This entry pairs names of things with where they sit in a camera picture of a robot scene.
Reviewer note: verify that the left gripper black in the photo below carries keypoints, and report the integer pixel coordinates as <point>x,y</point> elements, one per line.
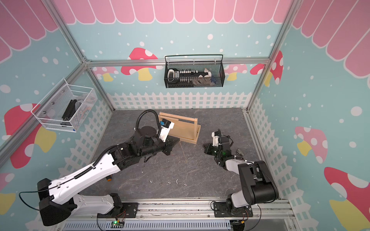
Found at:
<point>169,144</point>

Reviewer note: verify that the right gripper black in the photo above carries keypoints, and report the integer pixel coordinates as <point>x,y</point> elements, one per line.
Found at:
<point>207,150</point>

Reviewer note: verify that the wooden jewelry display stand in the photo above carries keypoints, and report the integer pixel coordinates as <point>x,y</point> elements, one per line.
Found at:
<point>187,129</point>

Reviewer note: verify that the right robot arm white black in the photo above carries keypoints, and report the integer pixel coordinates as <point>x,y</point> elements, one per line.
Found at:
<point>257,185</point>

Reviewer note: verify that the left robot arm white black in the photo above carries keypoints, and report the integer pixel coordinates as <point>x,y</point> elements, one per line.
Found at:
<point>61,198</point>

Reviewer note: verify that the small metal clip object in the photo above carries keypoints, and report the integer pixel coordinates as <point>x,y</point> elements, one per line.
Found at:
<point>239,153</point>

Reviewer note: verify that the white device in black basket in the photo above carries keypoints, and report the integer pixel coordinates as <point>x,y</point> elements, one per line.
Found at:
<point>173,76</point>

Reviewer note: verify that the green lit circuit board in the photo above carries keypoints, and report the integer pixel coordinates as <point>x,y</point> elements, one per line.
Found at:
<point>117,224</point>

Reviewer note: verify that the black extrusion pieces in basket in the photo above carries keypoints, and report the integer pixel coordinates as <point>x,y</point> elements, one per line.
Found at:
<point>69,113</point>

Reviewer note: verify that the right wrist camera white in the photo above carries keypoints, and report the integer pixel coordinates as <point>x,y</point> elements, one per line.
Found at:
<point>216,138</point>

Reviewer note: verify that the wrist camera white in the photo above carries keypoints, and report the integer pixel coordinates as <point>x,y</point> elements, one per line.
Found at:
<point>216,138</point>
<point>166,126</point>

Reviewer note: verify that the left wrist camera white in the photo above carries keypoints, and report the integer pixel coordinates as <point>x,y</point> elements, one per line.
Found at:
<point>166,126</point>

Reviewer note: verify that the black wire mesh basket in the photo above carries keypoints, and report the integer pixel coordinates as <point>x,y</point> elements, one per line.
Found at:
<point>196,70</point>

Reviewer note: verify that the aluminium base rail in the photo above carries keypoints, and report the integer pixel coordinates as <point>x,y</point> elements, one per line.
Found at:
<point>188,214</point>

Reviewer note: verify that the white wire basket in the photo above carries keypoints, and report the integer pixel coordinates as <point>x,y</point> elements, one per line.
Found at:
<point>65,107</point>

